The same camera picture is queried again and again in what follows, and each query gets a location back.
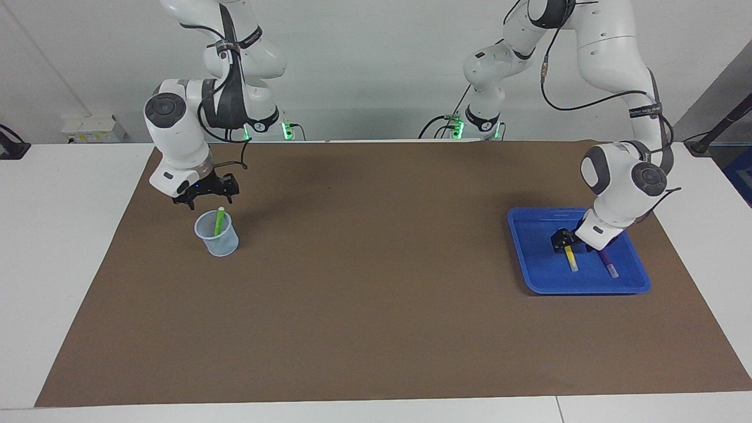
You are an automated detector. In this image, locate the purple pen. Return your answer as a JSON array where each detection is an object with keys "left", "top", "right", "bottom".
[{"left": 597, "top": 250, "right": 620, "bottom": 280}]

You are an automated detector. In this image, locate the blue plastic tray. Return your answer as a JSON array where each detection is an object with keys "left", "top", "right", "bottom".
[{"left": 507, "top": 207, "right": 652, "bottom": 296}]

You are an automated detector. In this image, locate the translucent plastic cup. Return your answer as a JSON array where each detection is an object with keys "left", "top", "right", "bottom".
[{"left": 194, "top": 210, "right": 240, "bottom": 257}]

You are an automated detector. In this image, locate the white power strip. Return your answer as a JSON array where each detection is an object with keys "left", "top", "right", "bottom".
[{"left": 62, "top": 115, "right": 127, "bottom": 145}]

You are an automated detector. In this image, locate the blue crate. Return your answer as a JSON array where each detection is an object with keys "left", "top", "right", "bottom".
[{"left": 721, "top": 147, "right": 752, "bottom": 207}]

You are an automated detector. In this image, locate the brown table mat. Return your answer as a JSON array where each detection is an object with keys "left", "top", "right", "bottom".
[{"left": 34, "top": 140, "right": 752, "bottom": 408}]

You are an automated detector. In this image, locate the black stand leg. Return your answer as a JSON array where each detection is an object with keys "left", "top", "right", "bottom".
[{"left": 684, "top": 94, "right": 752, "bottom": 157}]

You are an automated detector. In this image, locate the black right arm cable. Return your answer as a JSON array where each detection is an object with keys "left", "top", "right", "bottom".
[{"left": 197, "top": 35, "right": 250, "bottom": 171}]

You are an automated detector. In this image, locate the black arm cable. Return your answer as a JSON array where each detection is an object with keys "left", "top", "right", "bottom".
[
  {"left": 539, "top": 23, "right": 682, "bottom": 225},
  {"left": 197, "top": 35, "right": 250, "bottom": 171}
]

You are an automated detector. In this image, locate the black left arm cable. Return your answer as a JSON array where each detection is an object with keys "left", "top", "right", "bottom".
[{"left": 539, "top": 23, "right": 682, "bottom": 225}]

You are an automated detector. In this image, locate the black base cable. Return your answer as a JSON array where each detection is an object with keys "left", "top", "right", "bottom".
[{"left": 418, "top": 88, "right": 474, "bottom": 140}]

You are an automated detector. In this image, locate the black clamp mount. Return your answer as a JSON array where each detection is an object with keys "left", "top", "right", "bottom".
[{"left": 0, "top": 125, "right": 31, "bottom": 160}]

